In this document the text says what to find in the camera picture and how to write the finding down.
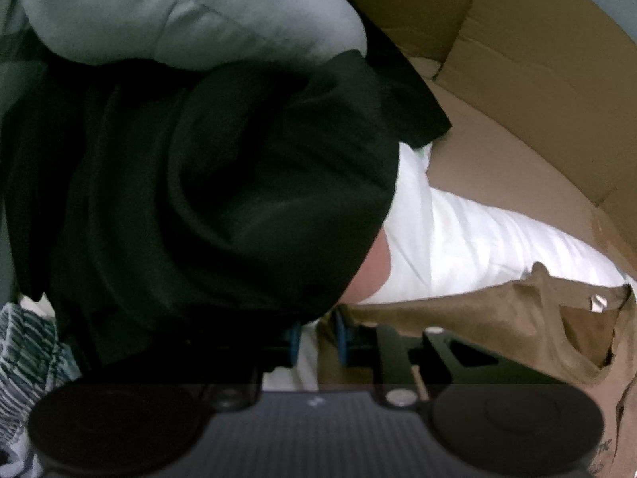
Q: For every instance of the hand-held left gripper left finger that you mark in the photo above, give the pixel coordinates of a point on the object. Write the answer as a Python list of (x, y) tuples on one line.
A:
[(294, 346)]

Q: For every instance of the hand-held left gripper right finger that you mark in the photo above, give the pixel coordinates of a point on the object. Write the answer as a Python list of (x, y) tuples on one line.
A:
[(341, 338)]

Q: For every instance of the brown printed t-shirt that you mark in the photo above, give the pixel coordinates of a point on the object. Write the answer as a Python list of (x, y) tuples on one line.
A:
[(473, 318)]

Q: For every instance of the white bear printed blanket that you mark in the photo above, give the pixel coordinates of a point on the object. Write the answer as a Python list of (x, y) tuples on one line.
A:
[(463, 239)]

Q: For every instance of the black crumpled cloth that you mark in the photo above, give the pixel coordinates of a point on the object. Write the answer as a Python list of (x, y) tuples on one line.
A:
[(224, 184)]

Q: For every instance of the blue denim jeans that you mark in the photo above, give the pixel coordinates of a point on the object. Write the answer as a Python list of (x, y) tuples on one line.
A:
[(30, 358)]

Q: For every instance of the brown cardboard sheet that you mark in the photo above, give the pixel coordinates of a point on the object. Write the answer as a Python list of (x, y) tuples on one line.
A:
[(522, 84)]

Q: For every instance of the grey neck pillow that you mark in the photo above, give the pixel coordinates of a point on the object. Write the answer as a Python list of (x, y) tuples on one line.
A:
[(174, 10)]

